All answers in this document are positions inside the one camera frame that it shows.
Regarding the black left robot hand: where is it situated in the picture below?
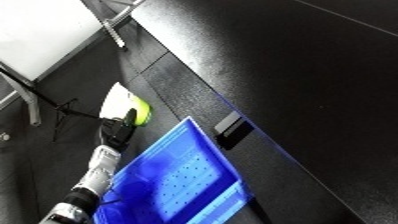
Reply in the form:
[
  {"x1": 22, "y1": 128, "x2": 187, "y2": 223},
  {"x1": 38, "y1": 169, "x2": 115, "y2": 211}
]
[{"x1": 95, "y1": 109, "x2": 139, "y2": 149}]

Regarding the white paper cup green band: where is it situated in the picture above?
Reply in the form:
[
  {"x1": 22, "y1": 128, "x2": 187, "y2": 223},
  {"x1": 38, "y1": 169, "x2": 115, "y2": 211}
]
[{"x1": 97, "y1": 81, "x2": 155, "y2": 127}]

